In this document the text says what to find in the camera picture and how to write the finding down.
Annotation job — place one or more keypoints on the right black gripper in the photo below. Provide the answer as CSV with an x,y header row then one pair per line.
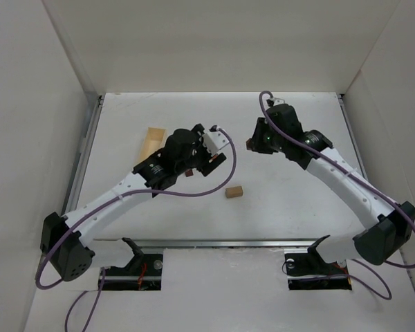
x,y
258,137

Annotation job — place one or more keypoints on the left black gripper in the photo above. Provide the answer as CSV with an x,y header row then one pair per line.
x,y
204,160

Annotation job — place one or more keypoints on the reddish brown wood block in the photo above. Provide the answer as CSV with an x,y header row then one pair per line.
x,y
249,144

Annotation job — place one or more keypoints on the light tan wood block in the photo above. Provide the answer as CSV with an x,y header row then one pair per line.
x,y
233,192

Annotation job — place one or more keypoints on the light wooden box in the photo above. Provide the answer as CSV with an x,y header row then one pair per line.
x,y
154,140

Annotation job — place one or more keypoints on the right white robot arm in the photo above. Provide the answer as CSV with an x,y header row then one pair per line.
x,y
387,225

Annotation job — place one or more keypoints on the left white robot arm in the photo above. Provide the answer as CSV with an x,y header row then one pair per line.
x,y
66,239

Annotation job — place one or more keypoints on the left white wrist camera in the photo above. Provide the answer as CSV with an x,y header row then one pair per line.
x,y
214,140

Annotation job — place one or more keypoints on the metal front rail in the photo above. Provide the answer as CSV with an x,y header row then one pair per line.
x,y
225,243

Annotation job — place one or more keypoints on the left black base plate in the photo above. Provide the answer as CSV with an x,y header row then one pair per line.
x,y
144,274

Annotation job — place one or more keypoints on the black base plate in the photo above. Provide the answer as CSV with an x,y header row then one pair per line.
x,y
306,272
144,274

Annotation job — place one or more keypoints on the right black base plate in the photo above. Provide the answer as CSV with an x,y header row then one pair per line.
x,y
306,272

